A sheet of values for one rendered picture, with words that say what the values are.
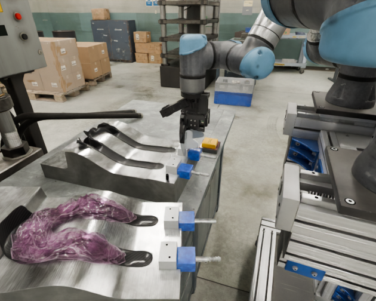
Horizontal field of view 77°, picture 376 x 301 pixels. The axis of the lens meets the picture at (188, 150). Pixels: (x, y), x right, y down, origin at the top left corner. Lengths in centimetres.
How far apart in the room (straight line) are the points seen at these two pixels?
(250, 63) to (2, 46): 105
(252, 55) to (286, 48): 654
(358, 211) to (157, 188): 49
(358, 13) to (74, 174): 83
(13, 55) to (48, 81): 338
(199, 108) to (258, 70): 21
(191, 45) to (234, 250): 131
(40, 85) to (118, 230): 437
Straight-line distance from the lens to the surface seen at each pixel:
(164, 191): 72
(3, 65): 134
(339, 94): 99
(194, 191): 80
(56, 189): 92
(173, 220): 60
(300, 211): 55
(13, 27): 138
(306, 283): 140
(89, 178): 85
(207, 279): 154
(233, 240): 172
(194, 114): 73
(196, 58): 68
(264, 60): 62
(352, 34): 22
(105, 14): 807
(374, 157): 54
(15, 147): 122
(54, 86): 469
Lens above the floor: 132
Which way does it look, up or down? 30 degrees down
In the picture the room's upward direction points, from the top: straight up
